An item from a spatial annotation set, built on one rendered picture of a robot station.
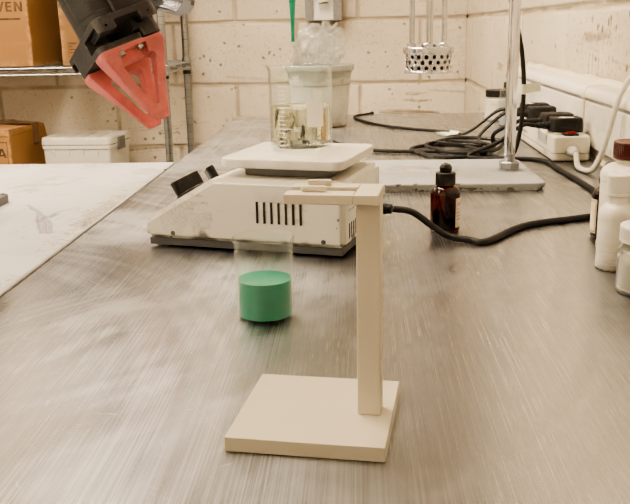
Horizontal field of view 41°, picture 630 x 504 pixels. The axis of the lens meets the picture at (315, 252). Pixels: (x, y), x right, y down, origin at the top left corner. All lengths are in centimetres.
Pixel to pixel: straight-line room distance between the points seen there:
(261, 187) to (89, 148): 226
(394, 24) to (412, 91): 25
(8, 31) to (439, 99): 151
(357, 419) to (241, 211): 38
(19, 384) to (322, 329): 20
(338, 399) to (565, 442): 12
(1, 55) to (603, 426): 273
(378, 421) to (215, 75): 282
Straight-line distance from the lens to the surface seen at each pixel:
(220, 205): 79
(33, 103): 340
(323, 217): 75
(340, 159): 76
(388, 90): 318
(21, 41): 301
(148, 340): 59
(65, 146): 305
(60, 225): 96
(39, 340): 61
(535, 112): 151
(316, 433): 43
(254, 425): 44
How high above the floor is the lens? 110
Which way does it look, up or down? 15 degrees down
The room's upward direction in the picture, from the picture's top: 1 degrees counter-clockwise
